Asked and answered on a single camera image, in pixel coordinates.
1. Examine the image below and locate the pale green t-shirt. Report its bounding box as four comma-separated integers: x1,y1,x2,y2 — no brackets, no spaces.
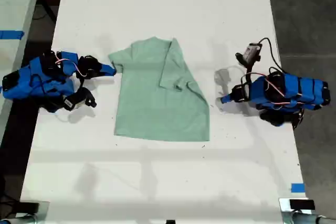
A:
108,36,211,143

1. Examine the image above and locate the long blue tape strip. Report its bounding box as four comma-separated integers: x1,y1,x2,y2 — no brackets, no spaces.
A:
0,30,25,40

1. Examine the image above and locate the pale side table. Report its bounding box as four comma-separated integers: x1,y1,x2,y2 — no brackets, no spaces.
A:
0,0,45,141

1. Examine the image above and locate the small blue tape piece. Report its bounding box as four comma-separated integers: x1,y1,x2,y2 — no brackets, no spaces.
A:
290,183,306,194

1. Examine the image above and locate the small black box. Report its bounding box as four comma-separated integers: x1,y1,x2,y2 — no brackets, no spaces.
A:
289,199,316,210

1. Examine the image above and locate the grey metal pipe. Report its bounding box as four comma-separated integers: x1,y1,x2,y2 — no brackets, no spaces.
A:
0,215,37,224
290,212,336,224

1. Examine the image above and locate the red white motor wire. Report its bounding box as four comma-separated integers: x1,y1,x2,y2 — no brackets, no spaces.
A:
264,77,292,105
55,57,86,78

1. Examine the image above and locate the black labelled camera box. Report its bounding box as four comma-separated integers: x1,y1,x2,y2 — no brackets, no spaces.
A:
62,88,97,111

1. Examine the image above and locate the grey black camera box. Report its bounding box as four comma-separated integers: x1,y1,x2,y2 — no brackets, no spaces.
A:
243,42,263,63

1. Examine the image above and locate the black camera cable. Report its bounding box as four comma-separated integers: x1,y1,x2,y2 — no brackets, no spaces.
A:
256,37,287,75

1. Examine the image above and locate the black floor cable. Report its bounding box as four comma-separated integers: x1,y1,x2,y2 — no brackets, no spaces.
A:
33,0,58,25

